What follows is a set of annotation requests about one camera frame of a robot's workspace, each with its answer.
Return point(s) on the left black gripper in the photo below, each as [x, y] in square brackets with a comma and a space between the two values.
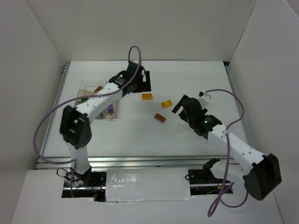
[143, 81]

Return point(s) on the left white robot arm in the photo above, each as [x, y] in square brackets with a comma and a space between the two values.
[76, 121]

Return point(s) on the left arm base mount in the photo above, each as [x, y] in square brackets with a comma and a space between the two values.
[94, 187]

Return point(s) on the brown orange lego brick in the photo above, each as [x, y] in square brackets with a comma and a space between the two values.
[160, 118]

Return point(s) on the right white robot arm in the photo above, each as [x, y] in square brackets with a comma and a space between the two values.
[262, 172]

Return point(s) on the orange lego brick far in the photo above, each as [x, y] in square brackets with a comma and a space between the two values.
[147, 96]

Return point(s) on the clear tall narrow container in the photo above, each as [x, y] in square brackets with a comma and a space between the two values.
[106, 115]

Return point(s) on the clear wavy container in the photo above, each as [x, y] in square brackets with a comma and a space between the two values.
[91, 86]

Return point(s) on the orange lego brick right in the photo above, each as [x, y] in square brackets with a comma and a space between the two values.
[166, 104]

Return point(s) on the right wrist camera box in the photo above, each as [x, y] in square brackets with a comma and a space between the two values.
[204, 99]

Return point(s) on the purple lego brick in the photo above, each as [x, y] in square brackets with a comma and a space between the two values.
[110, 109]

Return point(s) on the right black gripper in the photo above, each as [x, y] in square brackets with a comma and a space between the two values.
[181, 108]

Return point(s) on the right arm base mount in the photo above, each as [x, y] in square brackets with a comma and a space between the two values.
[202, 181]

